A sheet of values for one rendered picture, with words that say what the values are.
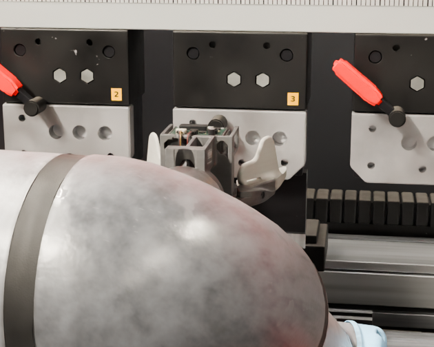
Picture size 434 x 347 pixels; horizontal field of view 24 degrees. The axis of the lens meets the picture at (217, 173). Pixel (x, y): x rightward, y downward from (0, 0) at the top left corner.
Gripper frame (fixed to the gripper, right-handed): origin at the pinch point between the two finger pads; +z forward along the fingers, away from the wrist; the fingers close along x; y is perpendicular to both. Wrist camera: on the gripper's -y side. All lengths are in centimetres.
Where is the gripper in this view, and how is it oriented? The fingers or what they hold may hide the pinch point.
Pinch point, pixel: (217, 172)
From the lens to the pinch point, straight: 110.9
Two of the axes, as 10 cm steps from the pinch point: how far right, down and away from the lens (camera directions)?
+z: 1.5, -2.5, 9.6
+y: 0.0, -9.7, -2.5
